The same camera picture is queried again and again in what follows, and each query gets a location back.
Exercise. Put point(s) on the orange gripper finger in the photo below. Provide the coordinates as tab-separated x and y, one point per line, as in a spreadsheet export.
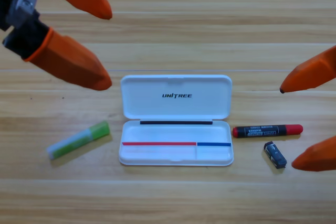
312	74
317	158

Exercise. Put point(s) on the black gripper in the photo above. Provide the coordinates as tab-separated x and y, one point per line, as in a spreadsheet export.
23	1

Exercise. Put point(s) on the black eraser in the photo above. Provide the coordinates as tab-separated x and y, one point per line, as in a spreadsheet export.
275	155

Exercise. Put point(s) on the red and black marker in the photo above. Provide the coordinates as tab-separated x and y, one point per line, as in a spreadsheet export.
267	130

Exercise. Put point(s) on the green highlighter pen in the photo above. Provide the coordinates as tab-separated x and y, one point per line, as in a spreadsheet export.
78	140

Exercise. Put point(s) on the white Unitree pencil case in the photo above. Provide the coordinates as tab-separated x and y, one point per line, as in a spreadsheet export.
176	106

